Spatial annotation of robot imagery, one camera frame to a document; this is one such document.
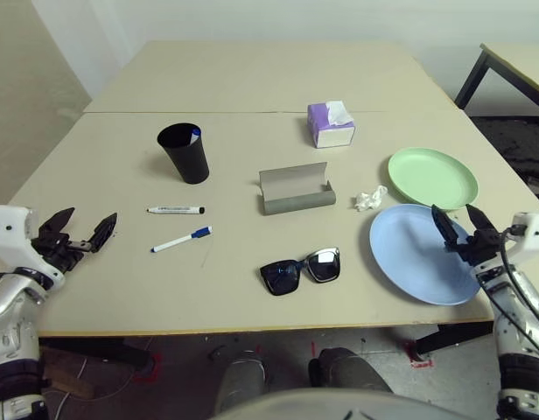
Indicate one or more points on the blue-capped marker in cup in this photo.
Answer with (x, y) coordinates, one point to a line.
(194, 135)

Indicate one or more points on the black plastic cup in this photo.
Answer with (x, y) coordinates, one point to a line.
(191, 162)

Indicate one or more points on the grey glasses case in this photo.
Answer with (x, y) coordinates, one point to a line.
(296, 202)

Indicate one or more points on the black sunglasses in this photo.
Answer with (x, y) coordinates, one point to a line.
(282, 275)

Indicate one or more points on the purple tissue box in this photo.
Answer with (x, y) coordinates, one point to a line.
(317, 122)

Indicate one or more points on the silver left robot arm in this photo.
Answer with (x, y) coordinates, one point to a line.
(7, 306)

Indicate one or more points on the thin blue-capped white marker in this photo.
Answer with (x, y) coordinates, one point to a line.
(177, 240)

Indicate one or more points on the beige side table black legs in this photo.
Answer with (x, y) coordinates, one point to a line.
(475, 76)

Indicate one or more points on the brown wooden plank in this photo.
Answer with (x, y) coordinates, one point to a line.
(68, 376)

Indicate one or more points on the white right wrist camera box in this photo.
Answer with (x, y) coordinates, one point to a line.
(532, 232)

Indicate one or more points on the white tissue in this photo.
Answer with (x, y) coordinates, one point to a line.
(368, 199)
(339, 111)

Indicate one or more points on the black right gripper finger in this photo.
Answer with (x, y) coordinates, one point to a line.
(479, 223)
(446, 229)

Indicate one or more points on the grey robot leg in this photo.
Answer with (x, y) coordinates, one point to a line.
(241, 380)
(348, 369)

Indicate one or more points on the blue plastic plate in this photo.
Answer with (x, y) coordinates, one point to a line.
(409, 249)

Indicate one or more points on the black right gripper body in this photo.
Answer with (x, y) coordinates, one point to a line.
(484, 247)

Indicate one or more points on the white tissue in box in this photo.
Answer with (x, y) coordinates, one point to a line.
(339, 111)

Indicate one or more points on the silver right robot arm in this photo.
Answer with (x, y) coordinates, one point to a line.
(514, 306)

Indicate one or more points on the grey robot left leg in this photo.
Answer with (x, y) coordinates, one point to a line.
(241, 380)

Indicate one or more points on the black table foot bar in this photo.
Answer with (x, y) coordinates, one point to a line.
(453, 337)
(99, 352)

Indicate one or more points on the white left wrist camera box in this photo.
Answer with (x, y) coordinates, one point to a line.
(11, 219)

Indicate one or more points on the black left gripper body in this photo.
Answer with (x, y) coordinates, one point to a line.
(64, 251)

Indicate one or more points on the green plastic plate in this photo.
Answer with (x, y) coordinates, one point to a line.
(431, 177)

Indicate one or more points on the black-capped whiteboard marker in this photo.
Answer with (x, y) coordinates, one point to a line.
(173, 210)

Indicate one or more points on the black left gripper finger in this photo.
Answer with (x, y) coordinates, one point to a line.
(104, 232)
(57, 223)

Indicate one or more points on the grey robot torso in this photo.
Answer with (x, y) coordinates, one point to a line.
(339, 407)

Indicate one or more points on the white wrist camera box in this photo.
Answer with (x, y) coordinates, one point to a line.
(532, 232)
(11, 219)

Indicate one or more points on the grey robot right leg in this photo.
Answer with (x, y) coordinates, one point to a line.
(348, 369)

